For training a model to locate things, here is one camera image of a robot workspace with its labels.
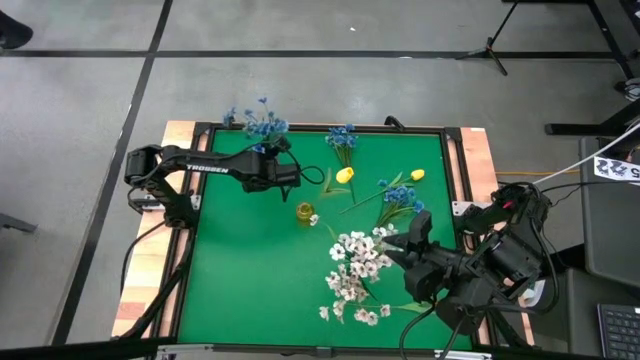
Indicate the yellow ribbed glass vase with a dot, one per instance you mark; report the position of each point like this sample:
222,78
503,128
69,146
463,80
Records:
305,212

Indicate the green table mat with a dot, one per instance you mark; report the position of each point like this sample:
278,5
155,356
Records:
250,270

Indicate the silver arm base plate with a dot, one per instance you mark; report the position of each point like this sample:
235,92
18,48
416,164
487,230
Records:
145,202
465,207

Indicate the black frame clamp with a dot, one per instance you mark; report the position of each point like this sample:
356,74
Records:
394,121

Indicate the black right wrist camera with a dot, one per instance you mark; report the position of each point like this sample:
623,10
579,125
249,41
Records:
420,227

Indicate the grey metal foot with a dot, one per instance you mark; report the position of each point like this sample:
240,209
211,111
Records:
17,224

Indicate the black keyboard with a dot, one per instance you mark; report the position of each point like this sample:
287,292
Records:
620,330

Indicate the silver corner bracket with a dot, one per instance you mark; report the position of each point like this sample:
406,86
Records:
185,350
462,355

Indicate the black tripod stand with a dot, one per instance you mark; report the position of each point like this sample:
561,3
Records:
489,47

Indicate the black aluminium table frame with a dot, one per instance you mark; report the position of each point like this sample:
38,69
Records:
310,126

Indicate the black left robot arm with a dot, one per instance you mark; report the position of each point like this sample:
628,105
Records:
210,167

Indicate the white bag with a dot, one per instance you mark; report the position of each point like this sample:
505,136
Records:
537,295

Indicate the black metal desk stand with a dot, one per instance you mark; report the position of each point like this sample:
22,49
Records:
575,129

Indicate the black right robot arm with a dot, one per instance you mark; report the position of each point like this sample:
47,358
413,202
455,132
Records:
510,255

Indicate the black diagonal frame strut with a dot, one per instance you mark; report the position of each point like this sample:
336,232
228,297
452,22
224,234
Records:
510,330
165,295

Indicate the white marker tag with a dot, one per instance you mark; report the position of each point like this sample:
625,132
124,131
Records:
612,169

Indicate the grey cabinet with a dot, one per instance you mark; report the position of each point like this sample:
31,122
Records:
610,240

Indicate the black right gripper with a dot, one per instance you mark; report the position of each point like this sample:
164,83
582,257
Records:
427,272

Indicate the black shoe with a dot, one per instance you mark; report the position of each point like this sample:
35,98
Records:
15,32

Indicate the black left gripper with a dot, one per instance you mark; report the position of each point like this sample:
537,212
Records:
270,175

